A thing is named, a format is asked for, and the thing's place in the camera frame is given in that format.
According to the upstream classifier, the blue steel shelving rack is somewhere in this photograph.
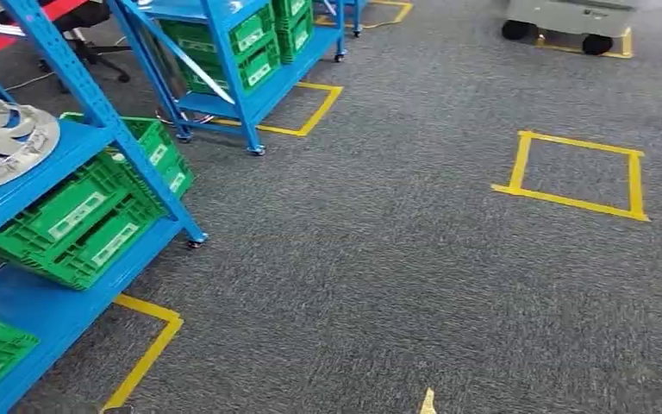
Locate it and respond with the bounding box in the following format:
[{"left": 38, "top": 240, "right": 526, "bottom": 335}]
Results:
[
  {"left": 312, "top": 0, "right": 367, "bottom": 39},
  {"left": 104, "top": 0, "right": 347, "bottom": 158},
  {"left": 0, "top": 0, "right": 210, "bottom": 414}
]

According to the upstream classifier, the yellow floor tape strip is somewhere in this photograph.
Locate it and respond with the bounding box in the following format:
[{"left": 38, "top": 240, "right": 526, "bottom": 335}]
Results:
[{"left": 418, "top": 387, "right": 439, "bottom": 414}]

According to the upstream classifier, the black office chair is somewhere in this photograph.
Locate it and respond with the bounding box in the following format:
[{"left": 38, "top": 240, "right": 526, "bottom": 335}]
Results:
[{"left": 0, "top": 0, "right": 133, "bottom": 94}]

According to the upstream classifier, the grey wheeled cart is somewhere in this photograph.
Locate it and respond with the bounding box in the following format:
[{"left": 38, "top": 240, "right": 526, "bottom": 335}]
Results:
[{"left": 500, "top": 0, "right": 639, "bottom": 57}]

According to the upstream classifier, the silver perforated metal disc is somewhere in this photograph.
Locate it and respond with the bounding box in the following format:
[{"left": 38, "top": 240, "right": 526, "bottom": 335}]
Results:
[{"left": 0, "top": 97, "right": 61, "bottom": 198}]

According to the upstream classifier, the white floor cable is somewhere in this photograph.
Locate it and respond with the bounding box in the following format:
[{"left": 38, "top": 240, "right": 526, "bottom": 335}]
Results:
[{"left": 3, "top": 69, "right": 57, "bottom": 94}]

